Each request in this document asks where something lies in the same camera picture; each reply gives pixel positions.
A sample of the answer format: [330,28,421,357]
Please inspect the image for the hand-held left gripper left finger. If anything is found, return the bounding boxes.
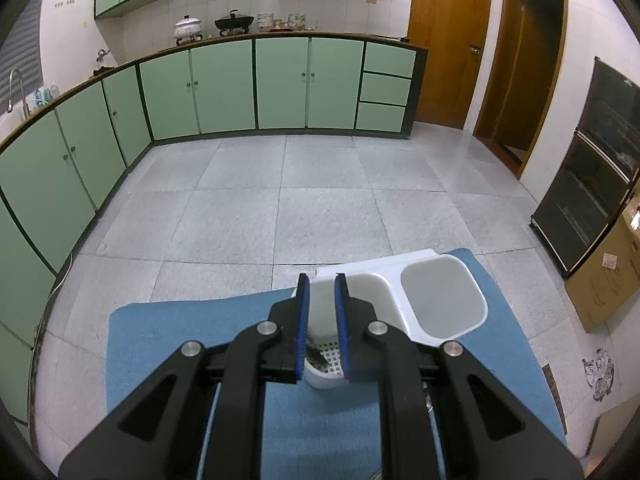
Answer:
[59,273,311,480]

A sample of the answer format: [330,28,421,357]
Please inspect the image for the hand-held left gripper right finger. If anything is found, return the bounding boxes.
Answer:
[334,273,585,480]

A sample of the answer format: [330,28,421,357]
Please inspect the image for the dark chopstick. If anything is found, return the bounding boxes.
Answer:
[306,337,328,367]

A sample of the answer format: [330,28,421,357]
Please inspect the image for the white double utensil holder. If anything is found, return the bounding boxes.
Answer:
[291,248,488,391]

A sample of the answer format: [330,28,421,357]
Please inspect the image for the blue mat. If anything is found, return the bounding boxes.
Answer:
[106,247,568,480]

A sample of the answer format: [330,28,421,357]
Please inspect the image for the perforated board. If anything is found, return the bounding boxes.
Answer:
[542,364,568,436]

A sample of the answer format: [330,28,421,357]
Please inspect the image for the green lower kitchen cabinets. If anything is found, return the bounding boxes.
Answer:
[0,34,430,423]

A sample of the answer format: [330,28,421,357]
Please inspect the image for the patterned cloth on floor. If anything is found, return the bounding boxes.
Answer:
[581,347,616,403]

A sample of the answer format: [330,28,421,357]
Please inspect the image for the cardboard box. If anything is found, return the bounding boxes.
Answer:
[565,195,640,333]

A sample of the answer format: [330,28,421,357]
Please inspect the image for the black glass-door cabinet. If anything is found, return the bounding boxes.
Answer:
[530,56,640,280]

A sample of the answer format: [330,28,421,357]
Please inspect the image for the flat cardboard piece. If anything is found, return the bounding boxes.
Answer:
[585,400,636,461]

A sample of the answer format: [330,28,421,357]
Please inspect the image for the wooden door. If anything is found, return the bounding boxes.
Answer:
[407,0,493,131]

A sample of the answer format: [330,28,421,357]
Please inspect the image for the black wok with lid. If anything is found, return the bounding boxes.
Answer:
[215,9,255,37]

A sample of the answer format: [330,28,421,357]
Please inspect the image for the white floral pot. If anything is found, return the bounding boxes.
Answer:
[174,15,204,43]

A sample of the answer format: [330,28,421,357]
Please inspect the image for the bottles by sink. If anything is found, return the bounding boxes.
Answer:
[32,85,60,111]

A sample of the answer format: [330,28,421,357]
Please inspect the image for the chrome faucet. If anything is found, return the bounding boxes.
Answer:
[7,68,28,121]

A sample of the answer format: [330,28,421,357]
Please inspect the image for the grey window blind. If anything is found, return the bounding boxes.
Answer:
[0,0,43,96]

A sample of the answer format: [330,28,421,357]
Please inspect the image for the wooden door frame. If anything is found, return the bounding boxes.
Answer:
[472,0,570,181]

